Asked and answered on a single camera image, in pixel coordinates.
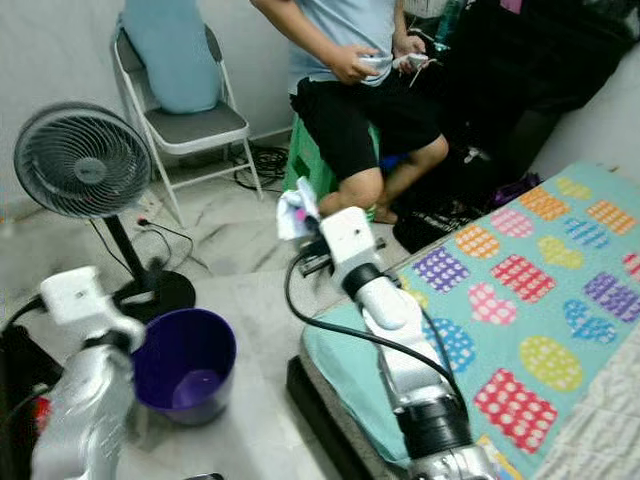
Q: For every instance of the white wrapper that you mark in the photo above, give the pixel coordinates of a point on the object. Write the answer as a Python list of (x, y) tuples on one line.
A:
[(295, 205)]

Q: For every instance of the white handheld controller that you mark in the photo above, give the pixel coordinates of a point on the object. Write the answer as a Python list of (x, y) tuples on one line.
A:
[(418, 63)]

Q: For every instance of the colourful children's board book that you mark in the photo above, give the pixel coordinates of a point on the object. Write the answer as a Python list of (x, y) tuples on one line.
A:
[(500, 462)]

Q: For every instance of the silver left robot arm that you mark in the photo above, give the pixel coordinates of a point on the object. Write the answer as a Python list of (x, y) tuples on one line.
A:
[(90, 410)]

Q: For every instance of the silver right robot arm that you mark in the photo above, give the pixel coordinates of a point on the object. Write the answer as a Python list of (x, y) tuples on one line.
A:
[(390, 320)]

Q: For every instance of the person right hand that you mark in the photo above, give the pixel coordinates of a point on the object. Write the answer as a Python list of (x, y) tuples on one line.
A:
[(358, 66)]

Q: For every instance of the person left hand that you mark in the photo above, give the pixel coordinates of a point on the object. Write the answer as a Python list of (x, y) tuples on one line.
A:
[(410, 44)]

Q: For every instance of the green plastic stool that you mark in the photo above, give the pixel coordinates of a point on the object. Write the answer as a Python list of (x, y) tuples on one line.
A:
[(305, 160)]

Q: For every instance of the person in blue shirt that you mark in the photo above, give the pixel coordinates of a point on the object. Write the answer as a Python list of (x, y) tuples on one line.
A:
[(335, 120)]

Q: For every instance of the purple plastic bucket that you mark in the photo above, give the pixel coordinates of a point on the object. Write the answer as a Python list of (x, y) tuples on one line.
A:
[(180, 360)]

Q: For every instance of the grey folding chair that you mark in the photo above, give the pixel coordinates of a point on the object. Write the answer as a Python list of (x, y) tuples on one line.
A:
[(195, 125)]

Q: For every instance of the teal blanket with colourful shapes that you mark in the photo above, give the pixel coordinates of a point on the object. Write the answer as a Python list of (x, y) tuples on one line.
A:
[(540, 280)]

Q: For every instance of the light blue cushion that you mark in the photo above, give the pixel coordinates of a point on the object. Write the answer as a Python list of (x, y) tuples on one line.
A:
[(172, 60)]

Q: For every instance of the dark grey standing fan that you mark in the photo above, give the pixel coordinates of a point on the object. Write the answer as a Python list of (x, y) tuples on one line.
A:
[(82, 162)]

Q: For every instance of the pile of black bags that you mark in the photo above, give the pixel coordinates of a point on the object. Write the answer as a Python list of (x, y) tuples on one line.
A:
[(510, 80)]

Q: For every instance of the dark wooden furniture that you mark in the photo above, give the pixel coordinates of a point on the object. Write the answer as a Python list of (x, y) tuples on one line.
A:
[(20, 400)]

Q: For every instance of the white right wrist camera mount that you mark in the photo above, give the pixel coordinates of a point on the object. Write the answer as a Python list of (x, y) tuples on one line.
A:
[(350, 240)]

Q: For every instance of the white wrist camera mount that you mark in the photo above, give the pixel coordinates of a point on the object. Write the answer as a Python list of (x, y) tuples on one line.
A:
[(80, 298), (350, 240)]

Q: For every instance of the black bed frame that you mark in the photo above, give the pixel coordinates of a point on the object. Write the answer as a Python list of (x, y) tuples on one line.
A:
[(320, 410)]

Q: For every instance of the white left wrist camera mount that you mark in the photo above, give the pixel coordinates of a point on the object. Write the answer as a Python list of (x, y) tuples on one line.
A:
[(80, 298)]

